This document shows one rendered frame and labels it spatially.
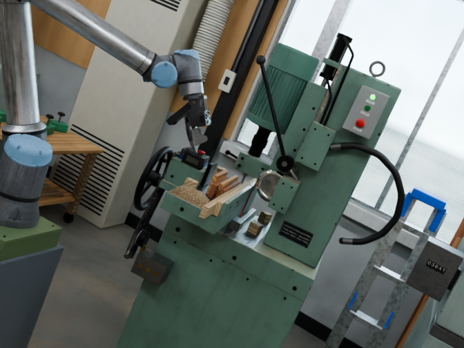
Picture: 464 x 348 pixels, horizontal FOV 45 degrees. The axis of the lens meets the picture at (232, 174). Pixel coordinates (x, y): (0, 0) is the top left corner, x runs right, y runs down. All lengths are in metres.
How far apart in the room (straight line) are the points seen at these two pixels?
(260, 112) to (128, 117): 1.66
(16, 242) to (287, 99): 1.05
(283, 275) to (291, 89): 0.67
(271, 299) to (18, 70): 1.18
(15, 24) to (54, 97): 2.37
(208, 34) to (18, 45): 1.74
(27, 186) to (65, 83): 2.43
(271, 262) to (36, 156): 0.88
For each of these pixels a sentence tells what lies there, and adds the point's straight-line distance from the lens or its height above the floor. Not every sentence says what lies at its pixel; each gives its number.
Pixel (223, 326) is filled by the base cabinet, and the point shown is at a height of 0.48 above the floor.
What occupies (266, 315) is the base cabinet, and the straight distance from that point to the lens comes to 2.11.
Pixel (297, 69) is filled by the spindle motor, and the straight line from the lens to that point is 2.10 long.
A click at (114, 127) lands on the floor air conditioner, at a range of 3.71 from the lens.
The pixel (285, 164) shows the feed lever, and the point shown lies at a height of 1.12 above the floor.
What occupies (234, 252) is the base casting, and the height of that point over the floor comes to 0.76.
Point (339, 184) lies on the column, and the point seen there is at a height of 1.13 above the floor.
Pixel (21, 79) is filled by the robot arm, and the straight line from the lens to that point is 2.06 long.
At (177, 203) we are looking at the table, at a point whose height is 0.88.
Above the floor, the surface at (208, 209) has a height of 0.94.
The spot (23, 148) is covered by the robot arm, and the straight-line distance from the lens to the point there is 1.92.
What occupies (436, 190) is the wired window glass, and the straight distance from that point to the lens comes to 3.47.
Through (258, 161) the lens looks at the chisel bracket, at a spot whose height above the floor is 1.07.
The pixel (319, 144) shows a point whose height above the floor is 1.24.
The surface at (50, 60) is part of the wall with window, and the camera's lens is 4.42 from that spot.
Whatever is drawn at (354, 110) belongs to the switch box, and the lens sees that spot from 1.99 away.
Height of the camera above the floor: 1.44
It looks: 12 degrees down
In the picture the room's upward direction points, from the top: 23 degrees clockwise
